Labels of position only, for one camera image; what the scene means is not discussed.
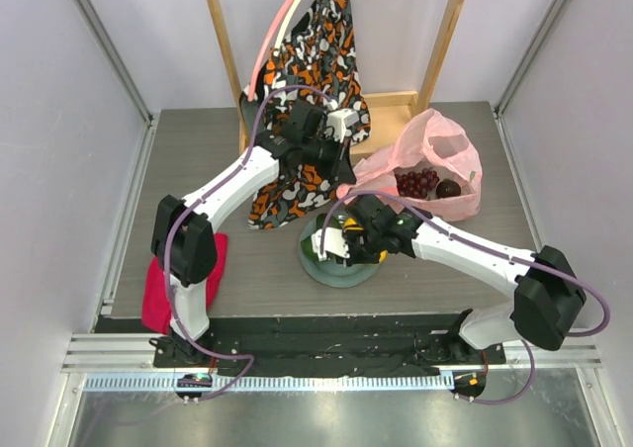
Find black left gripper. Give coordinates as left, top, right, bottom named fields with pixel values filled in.
left=301, top=133, right=356, bottom=184

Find fake red grapes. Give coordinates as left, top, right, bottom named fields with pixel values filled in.
left=395, top=168, right=439, bottom=200

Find pink plastic bag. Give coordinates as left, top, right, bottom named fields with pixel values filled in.
left=336, top=109, right=483, bottom=222

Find fake green avocado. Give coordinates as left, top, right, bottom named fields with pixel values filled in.
left=323, top=214, right=347, bottom=229

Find fake green lime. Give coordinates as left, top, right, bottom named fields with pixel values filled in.
left=300, top=236, right=318, bottom=261

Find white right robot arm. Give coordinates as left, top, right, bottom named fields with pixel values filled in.
left=346, top=195, right=587, bottom=363

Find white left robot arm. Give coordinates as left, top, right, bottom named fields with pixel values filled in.
left=150, top=101, right=359, bottom=367

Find grey round plate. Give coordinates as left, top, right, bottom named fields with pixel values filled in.
left=298, top=214, right=381, bottom=289

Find wooden clothes rack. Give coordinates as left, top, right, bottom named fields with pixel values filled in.
left=207, top=0, right=465, bottom=158

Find orange grey patterned garment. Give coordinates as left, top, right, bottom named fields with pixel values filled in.
left=247, top=0, right=371, bottom=229

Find pink clothes hanger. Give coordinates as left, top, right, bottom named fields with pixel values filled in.
left=247, top=0, right=302, bottom=102

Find red cloth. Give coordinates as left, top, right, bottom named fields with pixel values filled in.
left=141, top=233, right=228, bottom=335

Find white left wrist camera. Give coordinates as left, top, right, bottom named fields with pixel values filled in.
left=325, top=109, right=359, bottom=142

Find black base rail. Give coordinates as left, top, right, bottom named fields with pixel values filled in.
left=148, top=313, right=506, bottom=378

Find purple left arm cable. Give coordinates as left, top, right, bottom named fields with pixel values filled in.
left=163, top=84, right=342, bottom=402

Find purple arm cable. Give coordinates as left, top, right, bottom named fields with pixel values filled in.
left=318, top=189, right=610, bottom=407
left=163, top=84, right=342, bottom=402

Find white cable duct strip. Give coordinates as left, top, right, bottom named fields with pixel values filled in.
left=84, top=371, right=454, bottom=393

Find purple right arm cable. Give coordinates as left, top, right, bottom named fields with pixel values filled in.
left=318, top=189, right=610, bottom=407

